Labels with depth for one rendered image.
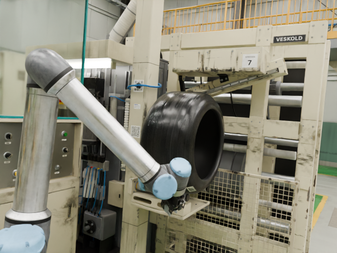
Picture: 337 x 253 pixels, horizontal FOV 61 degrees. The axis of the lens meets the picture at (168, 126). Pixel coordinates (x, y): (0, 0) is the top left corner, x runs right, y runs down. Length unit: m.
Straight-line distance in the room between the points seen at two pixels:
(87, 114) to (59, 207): 1.05
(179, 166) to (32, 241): 0.58
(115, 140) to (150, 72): 0.94
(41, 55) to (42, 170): 0.39
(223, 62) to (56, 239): 1.48
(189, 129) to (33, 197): 0.77
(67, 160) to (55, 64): 1.07
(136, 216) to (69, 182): 0.47
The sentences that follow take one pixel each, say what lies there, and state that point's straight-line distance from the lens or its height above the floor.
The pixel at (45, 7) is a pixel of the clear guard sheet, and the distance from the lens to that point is 1.83.
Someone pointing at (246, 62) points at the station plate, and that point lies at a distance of 1.83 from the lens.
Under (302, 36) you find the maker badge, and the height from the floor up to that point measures 1.90.
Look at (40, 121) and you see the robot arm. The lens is 1.08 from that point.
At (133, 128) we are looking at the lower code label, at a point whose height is 1.24.
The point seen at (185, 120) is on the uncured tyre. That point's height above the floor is 1.33.
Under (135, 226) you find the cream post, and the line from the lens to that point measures 1.96.
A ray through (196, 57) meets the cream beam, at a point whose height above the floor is 1.73.
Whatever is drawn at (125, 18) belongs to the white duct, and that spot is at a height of 2.05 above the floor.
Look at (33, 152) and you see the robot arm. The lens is 1.09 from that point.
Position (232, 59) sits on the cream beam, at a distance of 1.86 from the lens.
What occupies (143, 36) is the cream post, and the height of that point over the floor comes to 1.81.
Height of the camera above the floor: 1.36
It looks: 3 degrees down
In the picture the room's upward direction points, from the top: 4 degrees clockwise
